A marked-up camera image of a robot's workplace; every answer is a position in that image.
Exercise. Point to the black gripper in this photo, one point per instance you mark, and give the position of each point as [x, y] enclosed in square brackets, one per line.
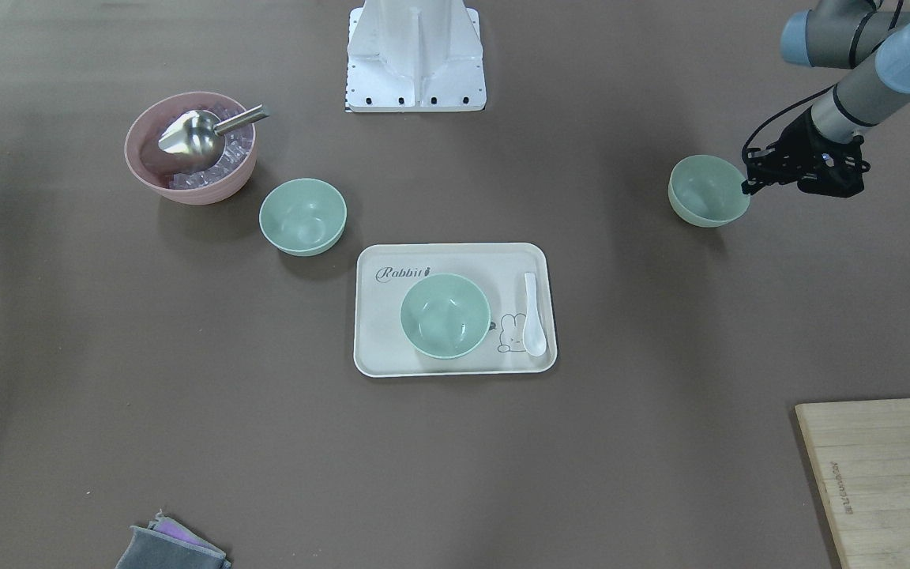
[800, 145]

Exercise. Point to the green bowl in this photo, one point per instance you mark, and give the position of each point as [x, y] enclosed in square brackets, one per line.
[303, 217]
[707, 191]
[445, 316]

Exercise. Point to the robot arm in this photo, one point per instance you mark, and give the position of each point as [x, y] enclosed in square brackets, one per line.
[873, 46]

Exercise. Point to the white ceramic spoon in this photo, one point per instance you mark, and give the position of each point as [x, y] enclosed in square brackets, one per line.
[534, 337]

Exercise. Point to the wooden cutting board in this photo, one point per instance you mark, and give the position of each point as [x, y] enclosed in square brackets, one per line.
[860, 459]

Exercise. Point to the white rabbit tray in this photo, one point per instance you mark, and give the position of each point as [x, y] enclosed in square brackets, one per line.
[386, 272]

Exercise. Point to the green bowl on tray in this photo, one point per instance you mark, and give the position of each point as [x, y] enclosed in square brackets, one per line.
[445, 316]

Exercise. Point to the pink bowl with ice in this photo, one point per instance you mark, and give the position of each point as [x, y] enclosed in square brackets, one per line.
[227, 177]

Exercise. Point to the metal ice scoop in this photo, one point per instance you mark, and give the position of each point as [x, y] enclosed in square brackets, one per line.
[195, 141]

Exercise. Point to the grey and purple cloths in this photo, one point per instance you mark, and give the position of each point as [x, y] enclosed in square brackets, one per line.
[167, 543]

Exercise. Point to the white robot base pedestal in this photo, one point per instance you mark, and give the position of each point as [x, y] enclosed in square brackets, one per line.
[414, 56]

